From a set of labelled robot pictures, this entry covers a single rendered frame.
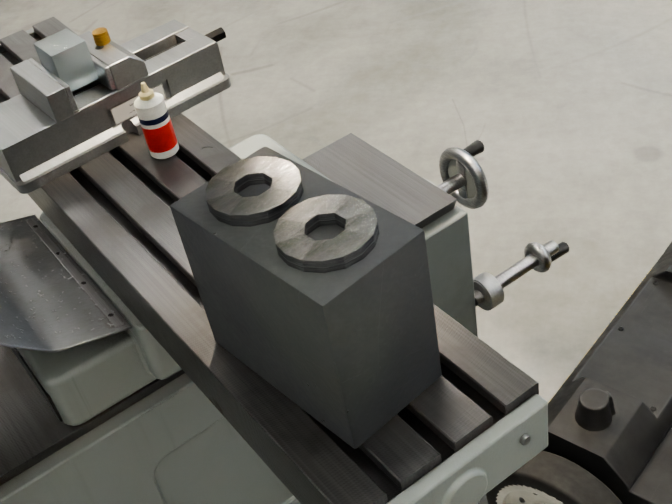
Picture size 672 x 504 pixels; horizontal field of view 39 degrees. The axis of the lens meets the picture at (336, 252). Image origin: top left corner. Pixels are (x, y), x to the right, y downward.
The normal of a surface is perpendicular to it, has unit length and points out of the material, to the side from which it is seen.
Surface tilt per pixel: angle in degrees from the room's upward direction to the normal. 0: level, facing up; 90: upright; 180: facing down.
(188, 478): 90
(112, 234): 0
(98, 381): 90
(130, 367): 90
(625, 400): 0
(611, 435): 0
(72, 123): 90
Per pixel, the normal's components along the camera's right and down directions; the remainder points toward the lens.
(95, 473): 0.58, 0.46
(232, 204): -0.15, -0.75
